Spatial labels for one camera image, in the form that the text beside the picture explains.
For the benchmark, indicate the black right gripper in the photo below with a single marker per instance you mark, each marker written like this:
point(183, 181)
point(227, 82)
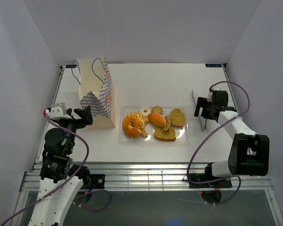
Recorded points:
point(201, 103)

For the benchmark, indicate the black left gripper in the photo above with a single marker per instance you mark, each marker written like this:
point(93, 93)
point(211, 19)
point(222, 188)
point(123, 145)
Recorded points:
point(85, 114)

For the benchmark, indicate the metal serving tongs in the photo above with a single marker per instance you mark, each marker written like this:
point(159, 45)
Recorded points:
point(202, 122)

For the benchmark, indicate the small thin toast slice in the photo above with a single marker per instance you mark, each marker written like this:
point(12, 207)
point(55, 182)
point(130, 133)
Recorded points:
point(168, 123)

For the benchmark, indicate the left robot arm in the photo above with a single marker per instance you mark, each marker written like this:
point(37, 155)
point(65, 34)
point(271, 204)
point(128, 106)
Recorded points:
point(60, 179)

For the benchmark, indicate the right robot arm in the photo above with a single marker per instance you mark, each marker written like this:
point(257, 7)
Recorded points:
point(249, 154)

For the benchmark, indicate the paper bread bag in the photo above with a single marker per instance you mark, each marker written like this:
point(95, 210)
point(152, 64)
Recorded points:
point(96, 90)

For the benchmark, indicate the orange oval bread roll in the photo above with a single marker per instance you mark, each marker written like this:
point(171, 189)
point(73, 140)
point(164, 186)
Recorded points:
point(157, 119)

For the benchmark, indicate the pale bread stick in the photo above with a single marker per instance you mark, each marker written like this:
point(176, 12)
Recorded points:
point(144, 132)

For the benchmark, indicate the upper heart toast slice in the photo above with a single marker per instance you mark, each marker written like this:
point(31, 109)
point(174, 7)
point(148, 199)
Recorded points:
point(177, 117)

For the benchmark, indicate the heart toast slice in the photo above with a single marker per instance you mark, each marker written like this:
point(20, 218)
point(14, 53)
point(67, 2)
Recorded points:
point(162, 135)
point(177, 117)

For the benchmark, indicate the clear plastic tray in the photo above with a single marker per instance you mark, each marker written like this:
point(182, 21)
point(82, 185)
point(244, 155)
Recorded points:
point(181, 133)

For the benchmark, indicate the right black label sticker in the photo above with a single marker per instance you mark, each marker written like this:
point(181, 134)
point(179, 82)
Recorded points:
point(213, 65)

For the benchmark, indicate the black label sticker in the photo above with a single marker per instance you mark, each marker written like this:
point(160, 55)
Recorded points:
point(71, 66)
point(213, 65)

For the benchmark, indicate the lower heart toast slice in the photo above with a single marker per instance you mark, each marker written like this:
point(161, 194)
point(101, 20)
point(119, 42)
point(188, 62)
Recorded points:
point(162, 135)

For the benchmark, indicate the round tan bun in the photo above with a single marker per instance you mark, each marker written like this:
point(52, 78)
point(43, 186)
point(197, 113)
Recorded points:
point(157, 109)

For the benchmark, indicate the left black label sticker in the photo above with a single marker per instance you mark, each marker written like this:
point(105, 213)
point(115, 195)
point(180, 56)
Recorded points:
point(71, 66)

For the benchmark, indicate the small white donut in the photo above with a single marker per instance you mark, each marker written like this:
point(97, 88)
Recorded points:
point(144, 111)

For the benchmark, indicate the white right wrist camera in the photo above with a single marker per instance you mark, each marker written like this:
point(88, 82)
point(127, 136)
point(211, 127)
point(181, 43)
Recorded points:
point(211, 90)

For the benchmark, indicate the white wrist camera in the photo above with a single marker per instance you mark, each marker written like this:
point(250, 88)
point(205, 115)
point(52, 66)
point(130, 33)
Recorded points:
point(211, 90)
point(57, 111)

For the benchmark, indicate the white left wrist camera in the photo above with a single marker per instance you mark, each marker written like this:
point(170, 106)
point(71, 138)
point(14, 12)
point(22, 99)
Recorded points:
point(57, 111)

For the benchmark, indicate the large orange ring bread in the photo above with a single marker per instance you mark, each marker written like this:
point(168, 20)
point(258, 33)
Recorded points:
point(133, 124)

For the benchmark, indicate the aluminium frame rail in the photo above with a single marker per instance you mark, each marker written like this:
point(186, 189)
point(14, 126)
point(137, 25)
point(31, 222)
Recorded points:
point(155, 168)

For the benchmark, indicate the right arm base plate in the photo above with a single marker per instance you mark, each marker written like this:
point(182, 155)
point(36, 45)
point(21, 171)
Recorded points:
point(201, 177)

